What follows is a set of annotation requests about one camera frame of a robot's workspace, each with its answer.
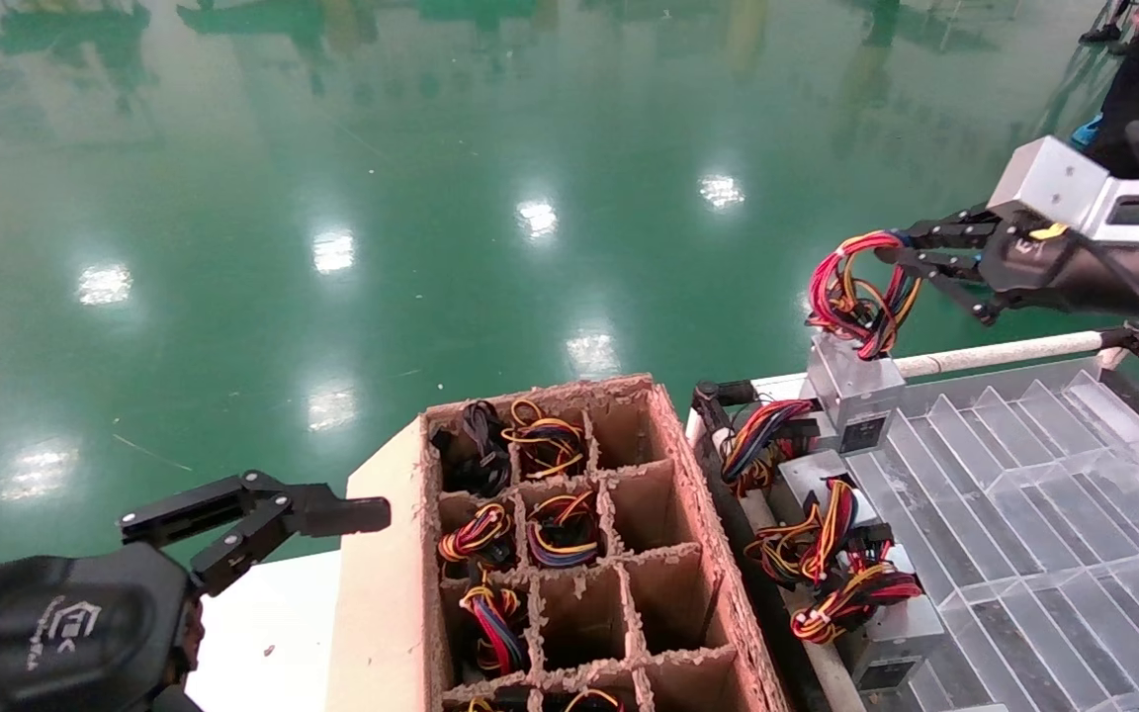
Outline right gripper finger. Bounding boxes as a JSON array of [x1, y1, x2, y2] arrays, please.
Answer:
[[899, 203, 1012, 250], [874, 245, 1006, 327]]

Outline clear plastic slotted tray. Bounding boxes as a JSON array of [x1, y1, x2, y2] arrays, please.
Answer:
[[686, 319, 1139, 712]]

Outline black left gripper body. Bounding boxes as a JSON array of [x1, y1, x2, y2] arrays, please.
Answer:
[[0, 544, 205, 712]]

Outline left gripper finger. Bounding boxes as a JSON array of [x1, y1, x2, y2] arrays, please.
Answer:
[[118, 471, 393, 597]]

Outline power supply with black cables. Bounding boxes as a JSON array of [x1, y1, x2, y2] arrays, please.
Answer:
[[431, 400, 513, 495]]

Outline brown cardboard divider box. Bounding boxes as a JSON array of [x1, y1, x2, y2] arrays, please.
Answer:
[[325, 374, 793, 712]]

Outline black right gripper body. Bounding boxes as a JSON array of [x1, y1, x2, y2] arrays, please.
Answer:
[[980, 229, 1139, 322]]

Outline clear plastic divider tray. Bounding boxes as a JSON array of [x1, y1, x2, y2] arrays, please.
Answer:
[[841, 356, 1139, 712]]

